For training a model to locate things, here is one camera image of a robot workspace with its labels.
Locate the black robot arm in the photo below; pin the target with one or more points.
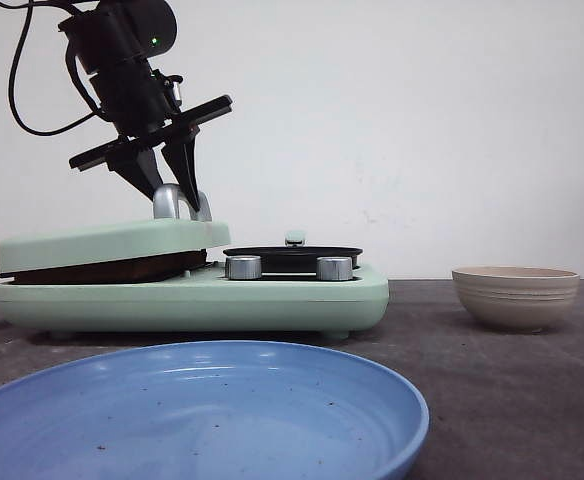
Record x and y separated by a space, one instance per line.
113 43

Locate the black round frying pan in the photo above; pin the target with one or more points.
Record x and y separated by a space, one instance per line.
295 258

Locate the right silver control knob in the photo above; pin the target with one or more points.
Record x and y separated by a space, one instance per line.
334 268

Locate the left silver control knob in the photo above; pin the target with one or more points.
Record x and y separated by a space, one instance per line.
243 267

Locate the silver control knob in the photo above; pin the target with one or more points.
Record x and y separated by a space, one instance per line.
334 268
243 267

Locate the black sandwich maker lid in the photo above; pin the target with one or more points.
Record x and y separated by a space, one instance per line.
167 232

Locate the blue plastic plate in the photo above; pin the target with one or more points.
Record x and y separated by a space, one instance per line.
212 410

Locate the cream ribbed bowl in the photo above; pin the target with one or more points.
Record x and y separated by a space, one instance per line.
513 298

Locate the white bread slice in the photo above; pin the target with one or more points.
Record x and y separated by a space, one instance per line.
128 271

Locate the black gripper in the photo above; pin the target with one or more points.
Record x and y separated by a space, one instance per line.
144 106

